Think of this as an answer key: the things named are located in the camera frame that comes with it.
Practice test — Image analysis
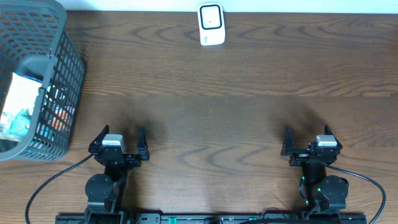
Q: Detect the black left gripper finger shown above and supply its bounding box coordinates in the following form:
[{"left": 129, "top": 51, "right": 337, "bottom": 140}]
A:
[
  {"left": 136, "top": 127, "right": 148, "bottom": 155},
  {"left": 90, "top": 125, "right": 109, "bottom": 147}
]

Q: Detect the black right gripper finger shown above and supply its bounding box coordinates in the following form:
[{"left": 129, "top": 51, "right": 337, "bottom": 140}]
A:
[
  {"left": 324, "top": 125, "right": 342, "bottom": 147},
  {"left": 281, "top": 128, "right": 295, "bottom": 156}
]

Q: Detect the small orange juice box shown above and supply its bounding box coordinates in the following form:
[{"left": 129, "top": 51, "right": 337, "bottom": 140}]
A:
[{"left": 50, "top": 106, "right": 75, "bottom": 131}]

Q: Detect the large white snack bag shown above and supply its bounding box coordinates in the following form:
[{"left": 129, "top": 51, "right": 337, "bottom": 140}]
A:
[{"left": 1, "top": 73, "right": 42, "bottom": 142}]

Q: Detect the small teal white box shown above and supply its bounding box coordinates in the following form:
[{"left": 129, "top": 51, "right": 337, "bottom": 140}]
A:
[{"left": 43, "top": 85, "right": 68, "bottom": 108}]

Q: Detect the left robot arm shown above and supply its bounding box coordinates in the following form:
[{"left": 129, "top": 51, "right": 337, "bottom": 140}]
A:
[{"left": 83, "top": 125, "right": 150, "bottom": 224}]

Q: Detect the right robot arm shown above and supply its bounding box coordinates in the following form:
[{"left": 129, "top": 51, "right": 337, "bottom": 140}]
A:
[{"left": 280, "top": 126, "right": 349, "bottom": 220}]

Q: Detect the white barcode scanner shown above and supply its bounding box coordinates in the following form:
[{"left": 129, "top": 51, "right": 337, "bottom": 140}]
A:
[{"left": 197, "top": 2, "right": 226, "bottom": 46}]

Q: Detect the grey plastic mesh basket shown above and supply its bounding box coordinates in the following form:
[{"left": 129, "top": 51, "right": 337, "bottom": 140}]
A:
[{"left": 1, "top": 1, "right": 85, "bottom": 161}]

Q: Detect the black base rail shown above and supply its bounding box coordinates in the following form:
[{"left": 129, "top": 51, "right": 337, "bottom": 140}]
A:
[{"left": 55, "top": 212, "right": 368, "bottom": 224}]

